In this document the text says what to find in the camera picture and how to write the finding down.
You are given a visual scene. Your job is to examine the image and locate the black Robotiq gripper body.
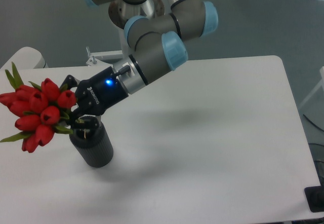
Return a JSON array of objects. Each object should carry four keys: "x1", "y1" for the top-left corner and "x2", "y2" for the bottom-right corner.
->
[{"x1": 74, "y1": 66, "x2": 129, "y2": 116}]

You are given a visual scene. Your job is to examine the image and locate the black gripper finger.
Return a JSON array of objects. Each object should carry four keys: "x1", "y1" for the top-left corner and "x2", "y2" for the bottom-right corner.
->
[
  {"x1": 67, "y1": 107, "x2": 100, "y2": 130},
  {"x1": 59, "y1": 74, "x2": 80, "y2": 90}
]

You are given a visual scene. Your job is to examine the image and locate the red tulip bouquet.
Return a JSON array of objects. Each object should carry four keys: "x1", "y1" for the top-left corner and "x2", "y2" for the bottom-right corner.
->
[{"x1": 1, "y1": 64, "x2": 77, "y2": 153}]

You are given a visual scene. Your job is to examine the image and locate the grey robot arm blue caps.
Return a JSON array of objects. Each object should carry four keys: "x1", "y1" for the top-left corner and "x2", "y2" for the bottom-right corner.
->
[{"x1": 60, "y1": 0, "x2": 218, "y2": 129}]

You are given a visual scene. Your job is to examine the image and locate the dark grey ribbed vase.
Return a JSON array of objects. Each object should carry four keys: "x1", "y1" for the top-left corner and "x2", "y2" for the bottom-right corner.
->
[{"x1": 69, "y1": 121, "x2": 113, "y2": 168}]

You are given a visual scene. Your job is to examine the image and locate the white chair at left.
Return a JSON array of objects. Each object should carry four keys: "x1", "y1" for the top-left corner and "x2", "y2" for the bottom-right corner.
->
[{"x1": 1, "y1": 47, "x2": 48, "y2": 70}]

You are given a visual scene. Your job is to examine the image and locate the white furniture at right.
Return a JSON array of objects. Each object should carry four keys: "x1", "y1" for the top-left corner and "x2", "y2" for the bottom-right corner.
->
[{"x1": 298, "y1": 67, "x2": 323, "y2": 110}]

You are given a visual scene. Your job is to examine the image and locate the black device at table edge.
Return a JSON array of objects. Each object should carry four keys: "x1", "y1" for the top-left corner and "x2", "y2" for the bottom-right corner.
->
[{"x1": 304, "y1": 186, "x2": 323, "y2": 213}]

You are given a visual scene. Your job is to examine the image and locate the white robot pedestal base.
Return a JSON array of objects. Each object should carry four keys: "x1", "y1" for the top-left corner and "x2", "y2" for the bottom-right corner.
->
[{"x1": 85, "y1": 0, "x2": 166, "y2": 66}]

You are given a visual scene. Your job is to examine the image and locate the black cable on floor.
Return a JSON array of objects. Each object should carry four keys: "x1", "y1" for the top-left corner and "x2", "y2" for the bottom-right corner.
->
[{"x1": 302, "y1": 113, "x2": 324, "y2": 131}]

